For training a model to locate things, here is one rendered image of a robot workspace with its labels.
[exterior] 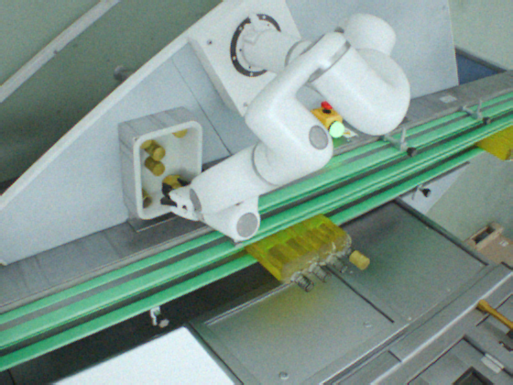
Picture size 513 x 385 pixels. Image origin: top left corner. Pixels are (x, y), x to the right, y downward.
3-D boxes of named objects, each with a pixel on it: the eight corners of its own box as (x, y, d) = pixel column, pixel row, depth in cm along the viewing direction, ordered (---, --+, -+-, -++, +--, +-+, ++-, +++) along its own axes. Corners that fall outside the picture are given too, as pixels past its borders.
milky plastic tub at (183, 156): (123, 204, 131) (139, 223, 126) (117, 123, 119) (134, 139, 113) (183, 183, 140) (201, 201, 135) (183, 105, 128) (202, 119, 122)
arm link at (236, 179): (285, 129, 92) (232, 162, 110) (223, 153, 86) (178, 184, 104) (305, 175, 92) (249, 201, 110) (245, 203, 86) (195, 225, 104)
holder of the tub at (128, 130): (125, 220, 134) (138, 236, 129) (117, 123, 119) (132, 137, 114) (182, 200, 144) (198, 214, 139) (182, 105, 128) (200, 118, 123)
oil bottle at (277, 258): (235, 242, 145) (287, 289, 131) (236, 225, 142) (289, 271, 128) (252, 235, 148) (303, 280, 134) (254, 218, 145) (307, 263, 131)
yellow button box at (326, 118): (306, 130, 161) (322, 140, 156) (309, 107, 156) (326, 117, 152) (322, 125, 164) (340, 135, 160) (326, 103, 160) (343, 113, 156)
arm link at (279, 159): (328, 132, 97) (270, 71, 94) (407, 90, 78) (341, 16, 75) (280, 195, 89) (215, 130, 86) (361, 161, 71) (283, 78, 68)
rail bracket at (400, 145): (376, 138, 164) (409, 159, 155) (380, 117, 159) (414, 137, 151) (385, 136, 166) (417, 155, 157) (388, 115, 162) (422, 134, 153)
